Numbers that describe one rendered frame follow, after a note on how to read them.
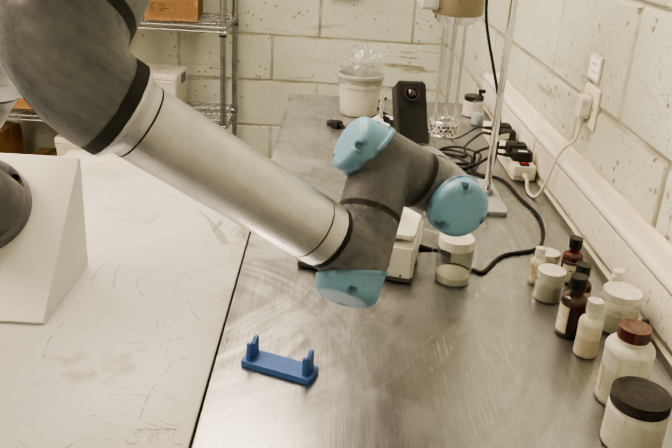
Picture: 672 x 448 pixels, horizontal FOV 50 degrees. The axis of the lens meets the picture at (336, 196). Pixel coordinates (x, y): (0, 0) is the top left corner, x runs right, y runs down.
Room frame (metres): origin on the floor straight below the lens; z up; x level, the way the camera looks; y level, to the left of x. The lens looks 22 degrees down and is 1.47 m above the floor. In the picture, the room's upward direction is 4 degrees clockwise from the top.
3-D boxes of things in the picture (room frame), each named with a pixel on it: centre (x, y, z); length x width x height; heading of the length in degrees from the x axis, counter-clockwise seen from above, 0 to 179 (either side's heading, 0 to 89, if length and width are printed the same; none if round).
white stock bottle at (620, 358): (0.78, -0.38, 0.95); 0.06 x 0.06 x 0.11
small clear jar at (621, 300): (0.96, -0.44, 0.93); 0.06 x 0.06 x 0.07
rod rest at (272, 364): (0.80, 0.06, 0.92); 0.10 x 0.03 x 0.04; 70
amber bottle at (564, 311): (0.93, -0.36, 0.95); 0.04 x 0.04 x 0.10
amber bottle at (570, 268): (1.10, -0.41, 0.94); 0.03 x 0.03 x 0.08
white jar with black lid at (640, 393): (0.70, -0.37, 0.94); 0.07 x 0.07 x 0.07
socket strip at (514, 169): (1.80, -0.44, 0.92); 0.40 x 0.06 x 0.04; 1
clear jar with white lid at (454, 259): (1.08, -0.20, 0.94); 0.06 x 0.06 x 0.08
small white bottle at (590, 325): (0.88, -0.37, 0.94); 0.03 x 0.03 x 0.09
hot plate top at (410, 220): (1.13, -0.08, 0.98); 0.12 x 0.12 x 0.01; 79
